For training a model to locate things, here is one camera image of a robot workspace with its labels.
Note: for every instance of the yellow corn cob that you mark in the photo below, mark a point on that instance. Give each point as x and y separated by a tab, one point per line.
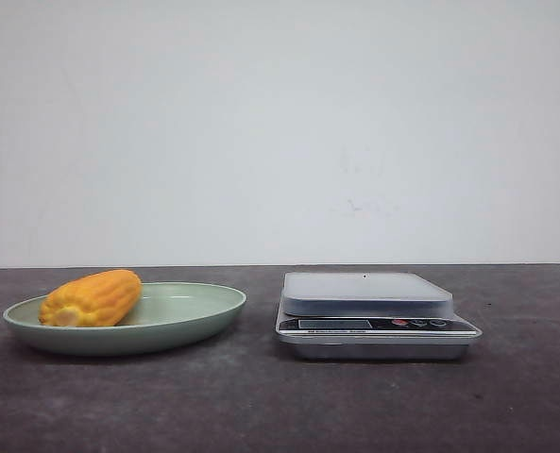
97	300

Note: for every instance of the silver digital kitchen scale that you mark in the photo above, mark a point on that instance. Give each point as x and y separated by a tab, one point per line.
386	316

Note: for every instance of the light green plate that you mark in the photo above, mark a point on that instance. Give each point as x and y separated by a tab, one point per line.
169	315

